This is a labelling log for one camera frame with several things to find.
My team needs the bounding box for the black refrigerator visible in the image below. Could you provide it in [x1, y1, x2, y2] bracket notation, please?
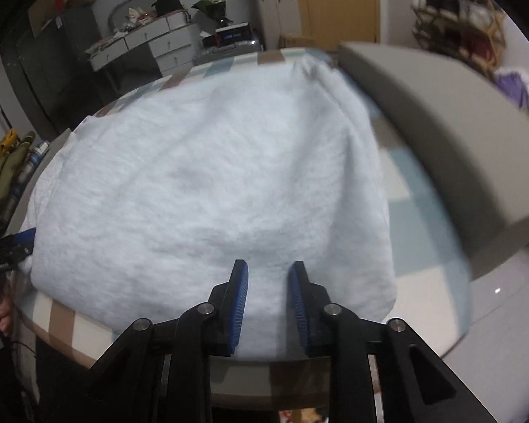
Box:
[16, 7, 115, 131]

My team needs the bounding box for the white drawer desk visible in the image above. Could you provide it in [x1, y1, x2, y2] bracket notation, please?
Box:
[90, 10, 200, 76]

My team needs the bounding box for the bamboo shoe rack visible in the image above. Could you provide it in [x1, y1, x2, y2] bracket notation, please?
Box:
[411, 0, 506, 78]

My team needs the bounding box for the wooden door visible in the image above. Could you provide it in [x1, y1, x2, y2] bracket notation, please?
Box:
[298, 0, 380, 51]

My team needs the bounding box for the left hand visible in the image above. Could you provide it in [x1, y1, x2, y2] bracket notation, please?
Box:
[0, 276, 13, 336]

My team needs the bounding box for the white upright suitcase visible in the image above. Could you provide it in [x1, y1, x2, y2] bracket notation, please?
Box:
[256, 0, 302, 50]

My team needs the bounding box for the silver suitcase lying flat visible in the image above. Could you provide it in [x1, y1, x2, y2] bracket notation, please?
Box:
[192, 39, 262, 66]

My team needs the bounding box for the brown cardboard box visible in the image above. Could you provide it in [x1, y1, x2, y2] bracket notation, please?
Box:
[279, 33, 316, 49]

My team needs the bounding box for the white fleece sweatshirt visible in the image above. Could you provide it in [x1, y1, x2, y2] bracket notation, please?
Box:
[22, 56, 396, 360]

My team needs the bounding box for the grey cushion box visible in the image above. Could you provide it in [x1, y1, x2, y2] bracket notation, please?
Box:
[338, 42, 529, 278]

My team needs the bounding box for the purple bag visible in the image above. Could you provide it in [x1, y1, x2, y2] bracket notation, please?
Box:
[493, 68, 529, 112]

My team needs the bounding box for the olive green folded garment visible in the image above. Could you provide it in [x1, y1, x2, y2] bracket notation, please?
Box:
[0, 129, 36, 213]

